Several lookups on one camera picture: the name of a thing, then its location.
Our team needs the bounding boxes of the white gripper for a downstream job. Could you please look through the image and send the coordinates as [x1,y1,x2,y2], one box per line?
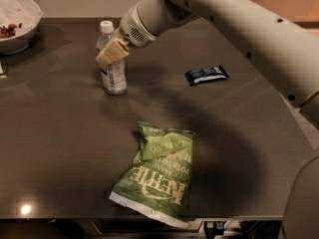
[96,5,157,66]

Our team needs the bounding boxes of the clear plastic water bottle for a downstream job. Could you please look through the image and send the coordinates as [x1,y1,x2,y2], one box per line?
[96,21,127,95]

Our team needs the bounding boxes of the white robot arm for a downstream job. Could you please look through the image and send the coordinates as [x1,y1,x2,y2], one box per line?
[97,0,319,127]

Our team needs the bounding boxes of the green jalapeno chip bag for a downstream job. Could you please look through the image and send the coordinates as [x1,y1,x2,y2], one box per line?
[110,121,193,228]

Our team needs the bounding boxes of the dark blue snack bar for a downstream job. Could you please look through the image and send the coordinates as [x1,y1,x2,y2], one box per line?
[184,65,229,86]

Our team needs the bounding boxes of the white bowl with food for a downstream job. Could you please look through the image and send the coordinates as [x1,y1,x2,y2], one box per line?
[0,0,43,55]

